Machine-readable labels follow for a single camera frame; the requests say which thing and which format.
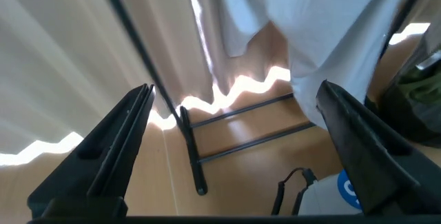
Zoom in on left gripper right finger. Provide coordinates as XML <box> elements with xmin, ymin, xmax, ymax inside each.
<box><xmin>316</xmin><ymin>80</ymin><xmax>441</xmax><ymax>215</ymax></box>

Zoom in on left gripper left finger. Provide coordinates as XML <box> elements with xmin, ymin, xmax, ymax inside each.
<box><xmin>27</xmin><ymin>83</ymin><xmax>156</xmax><ymax>217</ymax></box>

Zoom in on pale grey shorts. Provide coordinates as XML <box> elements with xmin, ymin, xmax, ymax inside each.
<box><xmin>215</xmin><ymin>0</ymin><xmax>413</xmax><ymax>130</ymax></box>

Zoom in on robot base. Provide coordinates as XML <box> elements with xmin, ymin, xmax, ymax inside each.
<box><xmin>297</xmin><ymin>168</ymin><xmax>363</xmax><ymax>216</ymax></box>

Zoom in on white laundry basket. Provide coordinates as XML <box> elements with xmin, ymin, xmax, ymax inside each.
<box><xmin>364</xmin><ymin>20</ymin><xmax>441</xmax><ymax>149</ymax></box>

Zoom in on black clothes rack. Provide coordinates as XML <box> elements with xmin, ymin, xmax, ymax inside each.
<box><xmin>95</xmin><ymin>0</ymin><xmax>432</xmax><ymax>196</ymax></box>

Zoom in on beige curtain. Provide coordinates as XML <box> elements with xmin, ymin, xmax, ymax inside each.
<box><xmin>0</xmin><ymin>0</ymin><xmax>441</xmax><ymax>156</ymax></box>

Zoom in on black cable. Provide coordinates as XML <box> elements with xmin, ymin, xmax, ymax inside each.
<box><xmin>271</xmin><ymin>167</ymin><xmax>318</xmax><ymax>216</ymax></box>

